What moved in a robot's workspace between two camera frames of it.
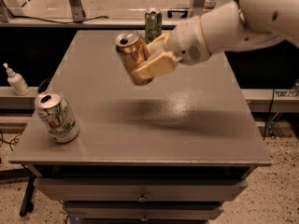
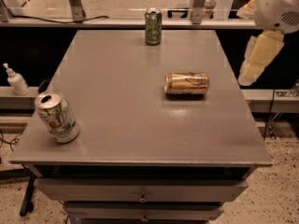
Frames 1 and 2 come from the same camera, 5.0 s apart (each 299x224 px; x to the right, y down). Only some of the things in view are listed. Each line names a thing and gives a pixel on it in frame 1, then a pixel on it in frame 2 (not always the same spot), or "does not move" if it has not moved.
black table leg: (27, 205) does not move
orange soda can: (132, 49) → (188, 84)
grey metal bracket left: (77, 7) does not move
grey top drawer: (140, 189) does not move
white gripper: (187, 41) → (276, 9)
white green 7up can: (53, 110) does not move
